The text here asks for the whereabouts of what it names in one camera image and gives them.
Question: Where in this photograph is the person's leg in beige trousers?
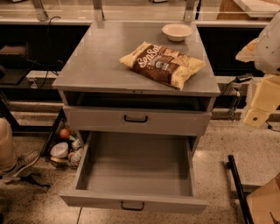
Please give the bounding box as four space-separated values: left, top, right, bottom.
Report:
0 118 18 172

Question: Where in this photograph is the grey sneaker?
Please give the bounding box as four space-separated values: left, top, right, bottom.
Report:
0 150 39 184

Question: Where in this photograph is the red apple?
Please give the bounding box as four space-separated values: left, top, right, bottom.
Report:
59 129 71 139

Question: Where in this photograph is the black metal bar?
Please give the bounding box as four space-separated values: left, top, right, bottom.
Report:
227 155 254 224

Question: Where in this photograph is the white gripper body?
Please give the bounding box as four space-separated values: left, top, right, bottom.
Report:
251 74 280 114

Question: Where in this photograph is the white bowl on floor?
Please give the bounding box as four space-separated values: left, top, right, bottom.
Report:
50 142 68 158

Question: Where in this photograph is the grey open bottom drawer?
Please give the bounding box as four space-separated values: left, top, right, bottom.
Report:
60 132 207 214

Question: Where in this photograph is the black middle drawer handle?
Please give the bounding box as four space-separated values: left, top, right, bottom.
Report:
123 115 149 123

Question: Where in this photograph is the black drawer handle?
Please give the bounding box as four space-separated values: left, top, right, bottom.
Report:
121 201 145 212
123 115 149 123

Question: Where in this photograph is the black power adapter with cable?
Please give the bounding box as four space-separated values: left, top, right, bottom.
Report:
221 73 253 95

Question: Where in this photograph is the white bowl on cabinet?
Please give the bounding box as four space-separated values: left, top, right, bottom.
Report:
162 24 193 42

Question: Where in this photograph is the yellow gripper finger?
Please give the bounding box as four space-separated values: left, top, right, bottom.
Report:
243 108 270 128

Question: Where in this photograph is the cardboard box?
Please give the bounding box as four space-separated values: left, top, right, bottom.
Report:
247 172 280 224

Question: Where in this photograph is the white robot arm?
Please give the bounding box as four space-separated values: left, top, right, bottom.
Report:
235 12 280 127

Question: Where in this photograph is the brown and yellow chip bag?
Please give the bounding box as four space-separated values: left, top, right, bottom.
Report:
120 42 206 90

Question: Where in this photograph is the black bottom drawer handle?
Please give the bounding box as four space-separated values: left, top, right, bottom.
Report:
121 201 145 212

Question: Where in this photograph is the grey drawer cabinet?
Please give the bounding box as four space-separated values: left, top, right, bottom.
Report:
52 20 221 138

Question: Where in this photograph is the grey middle drawer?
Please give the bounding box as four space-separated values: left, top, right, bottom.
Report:
63 106 211 136

